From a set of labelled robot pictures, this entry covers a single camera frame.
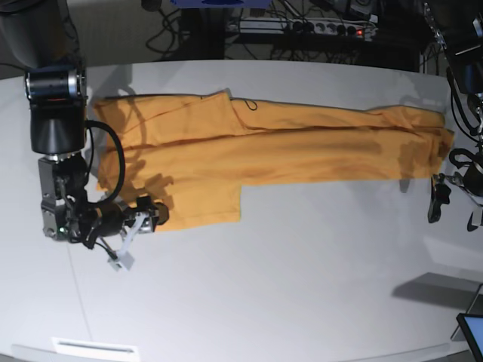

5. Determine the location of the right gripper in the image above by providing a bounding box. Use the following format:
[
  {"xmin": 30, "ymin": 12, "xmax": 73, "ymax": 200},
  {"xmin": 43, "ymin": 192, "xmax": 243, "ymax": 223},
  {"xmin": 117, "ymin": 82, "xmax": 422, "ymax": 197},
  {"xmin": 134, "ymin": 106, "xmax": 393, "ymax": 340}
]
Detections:
[{"xmin": 92, "ymin": 196, "xmax": 170, "ymax": 238}]

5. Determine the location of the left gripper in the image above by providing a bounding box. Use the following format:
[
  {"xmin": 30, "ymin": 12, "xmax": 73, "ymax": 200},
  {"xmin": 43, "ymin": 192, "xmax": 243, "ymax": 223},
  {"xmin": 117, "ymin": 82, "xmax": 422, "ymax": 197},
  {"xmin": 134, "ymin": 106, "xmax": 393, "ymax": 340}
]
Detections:
[{"xmin": 427, "ymin": 162, "xmax": 483, "ymax": 231}]

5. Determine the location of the orange T-shirt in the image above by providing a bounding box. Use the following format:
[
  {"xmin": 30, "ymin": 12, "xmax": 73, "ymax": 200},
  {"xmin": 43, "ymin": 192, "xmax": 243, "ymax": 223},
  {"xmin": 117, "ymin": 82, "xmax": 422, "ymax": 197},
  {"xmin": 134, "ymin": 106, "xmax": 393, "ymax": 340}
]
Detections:
[{"xmin": 94, "ymin": 92, "xmax": 454, "ymax": 231}]

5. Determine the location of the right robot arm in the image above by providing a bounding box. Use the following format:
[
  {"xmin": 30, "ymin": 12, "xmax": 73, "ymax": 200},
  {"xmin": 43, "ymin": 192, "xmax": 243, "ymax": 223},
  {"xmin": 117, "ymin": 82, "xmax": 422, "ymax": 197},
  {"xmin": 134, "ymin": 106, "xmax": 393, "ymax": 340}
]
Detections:
[{"xmin": 1, "ymin": 1, "xmax": 169, "ymax": 249}]

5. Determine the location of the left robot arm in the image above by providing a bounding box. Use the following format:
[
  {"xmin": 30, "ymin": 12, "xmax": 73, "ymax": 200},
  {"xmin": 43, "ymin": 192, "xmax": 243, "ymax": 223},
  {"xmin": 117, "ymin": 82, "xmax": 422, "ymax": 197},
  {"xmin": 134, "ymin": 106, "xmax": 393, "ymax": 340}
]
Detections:
[{"xmin": 424, "ymin": 1, "xmax": 482, "ymax": 232}]

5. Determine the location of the tablet on stand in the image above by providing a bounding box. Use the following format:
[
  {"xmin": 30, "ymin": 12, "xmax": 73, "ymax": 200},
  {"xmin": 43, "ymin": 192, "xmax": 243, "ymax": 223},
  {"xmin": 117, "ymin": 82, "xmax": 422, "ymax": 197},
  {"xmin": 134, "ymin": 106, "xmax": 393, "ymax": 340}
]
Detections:
[{"xmin": 451, "ymin": 284, "xmax": 482, "ymax": 362}]

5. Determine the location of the white power strip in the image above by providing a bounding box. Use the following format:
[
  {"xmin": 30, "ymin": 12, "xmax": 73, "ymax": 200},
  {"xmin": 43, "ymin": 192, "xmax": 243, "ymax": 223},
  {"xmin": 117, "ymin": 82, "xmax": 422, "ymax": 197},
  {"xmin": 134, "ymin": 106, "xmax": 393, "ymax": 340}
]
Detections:
[{"xmin": 227, "ymin": 17, "xmax": 378, "ymax": 41}]

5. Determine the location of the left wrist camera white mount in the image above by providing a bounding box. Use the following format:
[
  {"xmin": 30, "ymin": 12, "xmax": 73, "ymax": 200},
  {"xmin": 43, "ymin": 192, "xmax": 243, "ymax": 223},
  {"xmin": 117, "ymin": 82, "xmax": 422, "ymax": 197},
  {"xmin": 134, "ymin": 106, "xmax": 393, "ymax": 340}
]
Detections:
[{"xmin": 445, "ymin": 173, "xmax": 482, "ymax": 207}]

